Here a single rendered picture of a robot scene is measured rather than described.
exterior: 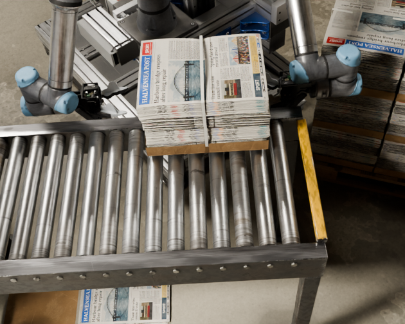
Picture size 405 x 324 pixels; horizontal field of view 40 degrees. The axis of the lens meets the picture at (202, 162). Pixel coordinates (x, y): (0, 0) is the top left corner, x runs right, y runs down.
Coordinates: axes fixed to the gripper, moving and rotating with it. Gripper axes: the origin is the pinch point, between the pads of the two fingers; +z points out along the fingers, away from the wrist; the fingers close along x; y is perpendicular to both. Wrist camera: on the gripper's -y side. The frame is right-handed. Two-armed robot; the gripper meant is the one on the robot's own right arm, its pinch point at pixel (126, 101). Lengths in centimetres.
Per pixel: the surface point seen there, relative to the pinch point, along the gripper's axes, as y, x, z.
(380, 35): 6, 16, 90
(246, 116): 20, -28, 39
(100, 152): 2.1, -22.9, -7.2
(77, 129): 3.0, -13.3, -15.2
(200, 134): 12.3, -27.1, 25.3
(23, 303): -77, -38, -56
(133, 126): 3.0, -13.9, 3.3
